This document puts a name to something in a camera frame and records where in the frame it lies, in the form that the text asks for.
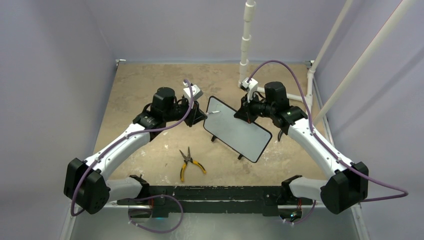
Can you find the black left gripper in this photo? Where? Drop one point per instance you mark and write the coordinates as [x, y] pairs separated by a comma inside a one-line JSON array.
[[195, 114]]

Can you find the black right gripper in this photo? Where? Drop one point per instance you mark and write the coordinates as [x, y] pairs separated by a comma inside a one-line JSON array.
[[245, 112]]

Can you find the black-framed whiteboard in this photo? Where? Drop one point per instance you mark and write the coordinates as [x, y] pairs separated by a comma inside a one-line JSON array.
[[249, 140]]

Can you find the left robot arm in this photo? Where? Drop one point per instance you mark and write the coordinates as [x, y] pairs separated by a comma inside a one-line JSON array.
[[87, 182]]

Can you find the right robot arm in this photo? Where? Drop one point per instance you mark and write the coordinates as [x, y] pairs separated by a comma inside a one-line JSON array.
[[346, 184]]

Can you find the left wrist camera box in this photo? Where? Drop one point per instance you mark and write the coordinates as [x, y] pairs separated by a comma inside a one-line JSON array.
[[193, 92]]

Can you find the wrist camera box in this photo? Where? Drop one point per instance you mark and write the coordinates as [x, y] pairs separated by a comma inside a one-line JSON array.
[[193, 92], [250, 86]]

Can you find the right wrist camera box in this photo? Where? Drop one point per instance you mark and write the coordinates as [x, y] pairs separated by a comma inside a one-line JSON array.
[[250, 86]]

